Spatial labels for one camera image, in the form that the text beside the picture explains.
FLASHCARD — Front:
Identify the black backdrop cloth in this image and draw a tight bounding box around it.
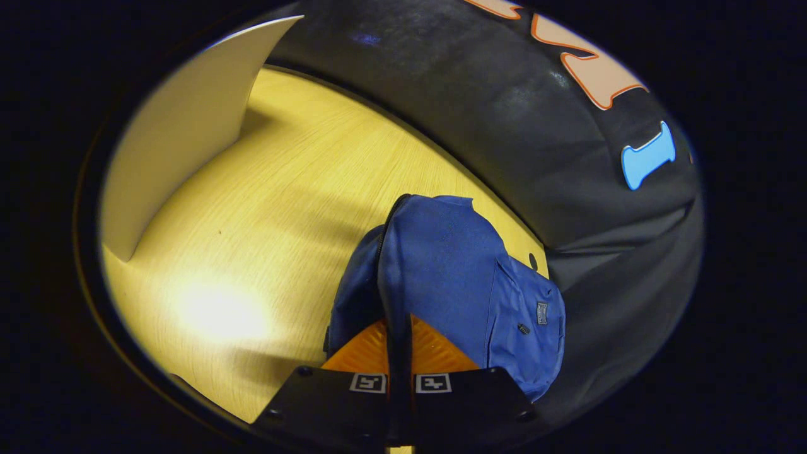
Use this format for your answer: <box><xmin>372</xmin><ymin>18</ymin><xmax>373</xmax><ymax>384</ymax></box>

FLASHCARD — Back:
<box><xmin>265</xmin><ymin>0</ymin><xmax>705</xmax><ymax>436</ymax></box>

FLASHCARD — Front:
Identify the white plastic bookshelf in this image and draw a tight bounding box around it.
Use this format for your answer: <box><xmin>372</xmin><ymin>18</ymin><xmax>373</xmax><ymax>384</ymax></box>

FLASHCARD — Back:
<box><xmin>100</xmin><ymin>15</ymin><xmax>305</xmax><ymax>263</ymax></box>

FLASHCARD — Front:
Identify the blue schoolbag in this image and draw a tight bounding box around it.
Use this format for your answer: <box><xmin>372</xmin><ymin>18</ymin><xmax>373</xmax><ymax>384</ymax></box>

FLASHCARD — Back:
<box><xmin>323</xmin><ymin>194</ymin><xmax>567</xmax><ymax>403</ymax></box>

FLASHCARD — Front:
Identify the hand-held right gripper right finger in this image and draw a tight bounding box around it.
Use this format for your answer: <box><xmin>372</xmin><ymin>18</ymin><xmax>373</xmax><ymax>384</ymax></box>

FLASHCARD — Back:
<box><xmin>410</xmin><ymin>314</ymin><xmax>538</xmax><ymax>451</ymax></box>

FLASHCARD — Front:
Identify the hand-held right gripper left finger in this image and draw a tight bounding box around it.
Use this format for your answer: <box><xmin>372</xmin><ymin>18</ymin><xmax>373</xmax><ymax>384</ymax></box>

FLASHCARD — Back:
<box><xmin>251</xmin><ymin>317</ymin><xmax>392</xmax><ymax>451</ymax></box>

